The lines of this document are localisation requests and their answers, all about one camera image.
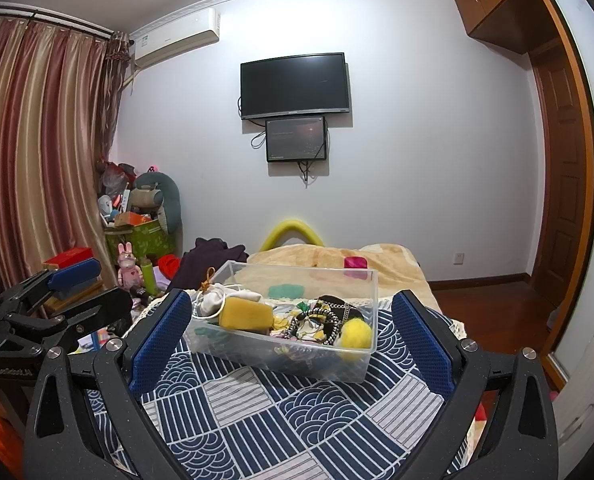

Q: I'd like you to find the white drawstring pouch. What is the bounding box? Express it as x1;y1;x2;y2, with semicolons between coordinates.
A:
193;284;261;320

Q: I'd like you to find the yellow sponge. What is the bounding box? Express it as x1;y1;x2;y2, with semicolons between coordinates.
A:
218;297;273;333

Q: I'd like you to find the yellow felt doll head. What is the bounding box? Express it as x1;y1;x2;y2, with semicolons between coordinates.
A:
336;318;373;362

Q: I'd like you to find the black white beaded cord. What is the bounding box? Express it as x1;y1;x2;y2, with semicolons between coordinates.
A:
281;294;365;346

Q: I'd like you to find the pink bunny plush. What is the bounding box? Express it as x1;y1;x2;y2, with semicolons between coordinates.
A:
117;242;143;290

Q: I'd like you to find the red box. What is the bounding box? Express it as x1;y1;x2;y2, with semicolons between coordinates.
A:
43;247;93;270

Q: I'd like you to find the green bottle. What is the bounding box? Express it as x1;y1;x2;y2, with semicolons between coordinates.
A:
140;257;160;297

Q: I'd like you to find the red plush item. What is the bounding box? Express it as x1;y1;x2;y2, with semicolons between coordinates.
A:
158;254;181;281

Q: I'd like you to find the green cardboard box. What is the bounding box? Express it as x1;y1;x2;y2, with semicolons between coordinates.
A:
104;220;177;262

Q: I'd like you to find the dark purple garment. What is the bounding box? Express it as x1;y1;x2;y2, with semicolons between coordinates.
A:
167;237;248;292

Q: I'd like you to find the grey green dinosaur plush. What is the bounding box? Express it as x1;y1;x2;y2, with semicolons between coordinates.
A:
128;171;181;234

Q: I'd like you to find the blue white patterned tablecloth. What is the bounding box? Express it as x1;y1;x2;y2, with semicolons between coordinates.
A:
83;294;474;480

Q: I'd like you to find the striped red beige curtain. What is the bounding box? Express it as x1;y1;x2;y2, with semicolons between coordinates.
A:
0;16;128;287

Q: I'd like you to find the floral patterned cloth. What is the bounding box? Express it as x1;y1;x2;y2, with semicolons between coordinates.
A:
270;300;343;346

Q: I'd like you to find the yellow curved pillow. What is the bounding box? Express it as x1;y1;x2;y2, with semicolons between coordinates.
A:
259;219;324;252

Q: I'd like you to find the clear plastic storage bin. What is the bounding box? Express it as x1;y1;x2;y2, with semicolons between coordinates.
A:
184;261;378;384

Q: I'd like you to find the beige fleece blanket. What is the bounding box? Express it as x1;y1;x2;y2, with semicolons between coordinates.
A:
247;244;441;313

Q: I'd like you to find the brown wooden door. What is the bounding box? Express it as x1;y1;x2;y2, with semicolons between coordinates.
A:
530;0;594;356

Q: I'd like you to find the white air conditioner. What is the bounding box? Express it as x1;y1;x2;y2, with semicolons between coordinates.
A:
134;8;220;68

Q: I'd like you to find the small black wall monitor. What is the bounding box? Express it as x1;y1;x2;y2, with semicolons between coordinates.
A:
265;116;329;164

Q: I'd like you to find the black wall television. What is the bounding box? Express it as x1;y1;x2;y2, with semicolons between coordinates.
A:
239;52;350;119

